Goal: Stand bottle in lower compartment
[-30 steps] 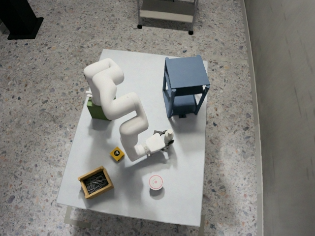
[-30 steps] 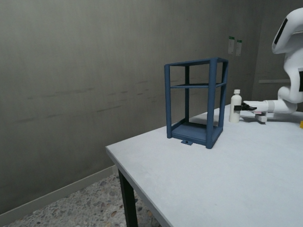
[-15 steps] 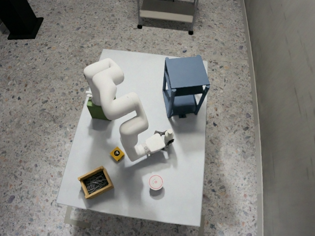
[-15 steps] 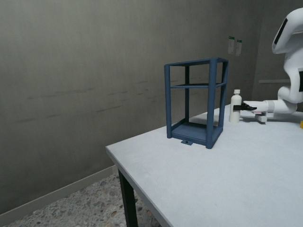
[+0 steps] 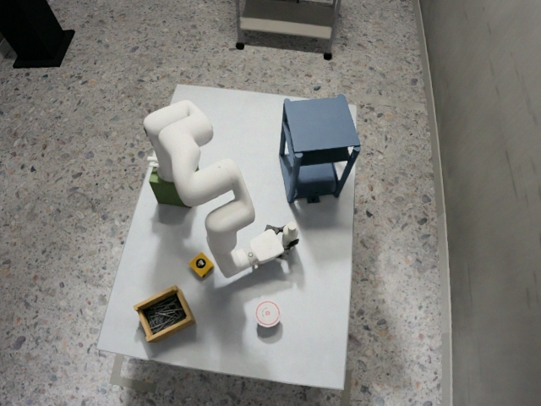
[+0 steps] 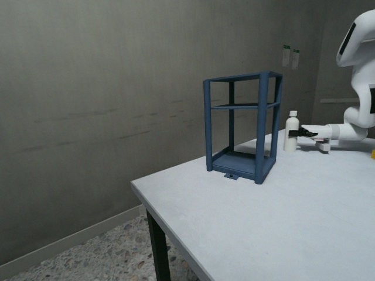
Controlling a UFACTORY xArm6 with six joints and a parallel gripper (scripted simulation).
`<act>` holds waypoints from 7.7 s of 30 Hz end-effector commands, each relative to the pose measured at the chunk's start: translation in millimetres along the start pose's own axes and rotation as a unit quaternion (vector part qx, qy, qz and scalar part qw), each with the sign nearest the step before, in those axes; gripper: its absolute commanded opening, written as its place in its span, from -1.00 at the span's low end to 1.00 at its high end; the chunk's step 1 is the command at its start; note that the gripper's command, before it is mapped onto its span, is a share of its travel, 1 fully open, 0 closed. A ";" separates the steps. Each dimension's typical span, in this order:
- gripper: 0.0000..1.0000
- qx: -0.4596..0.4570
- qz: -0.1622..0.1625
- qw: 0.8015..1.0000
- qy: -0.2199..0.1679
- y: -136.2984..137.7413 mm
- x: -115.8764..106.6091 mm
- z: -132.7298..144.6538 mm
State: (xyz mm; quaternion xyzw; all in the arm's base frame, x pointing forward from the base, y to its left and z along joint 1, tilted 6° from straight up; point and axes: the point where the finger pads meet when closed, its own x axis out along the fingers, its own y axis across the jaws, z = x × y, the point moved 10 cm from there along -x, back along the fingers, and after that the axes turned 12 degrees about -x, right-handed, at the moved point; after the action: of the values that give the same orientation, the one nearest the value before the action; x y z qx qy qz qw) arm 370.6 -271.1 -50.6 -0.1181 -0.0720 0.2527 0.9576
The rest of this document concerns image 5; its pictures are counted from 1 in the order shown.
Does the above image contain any pale grey cylinder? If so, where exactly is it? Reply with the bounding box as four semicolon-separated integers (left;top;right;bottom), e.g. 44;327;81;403
281;222;298;245

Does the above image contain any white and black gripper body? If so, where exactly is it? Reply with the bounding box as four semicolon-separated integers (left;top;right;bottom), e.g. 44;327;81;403
249;229;284;264

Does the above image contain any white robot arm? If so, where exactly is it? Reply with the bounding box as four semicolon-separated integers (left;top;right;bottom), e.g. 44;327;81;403
143;100;265;278

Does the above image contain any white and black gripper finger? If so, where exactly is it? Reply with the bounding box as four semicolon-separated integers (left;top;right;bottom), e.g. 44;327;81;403
265;224;286;235
276;239;299;261

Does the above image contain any blue shelving unit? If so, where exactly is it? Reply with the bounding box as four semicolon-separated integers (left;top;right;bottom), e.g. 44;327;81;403
279;94;361;204

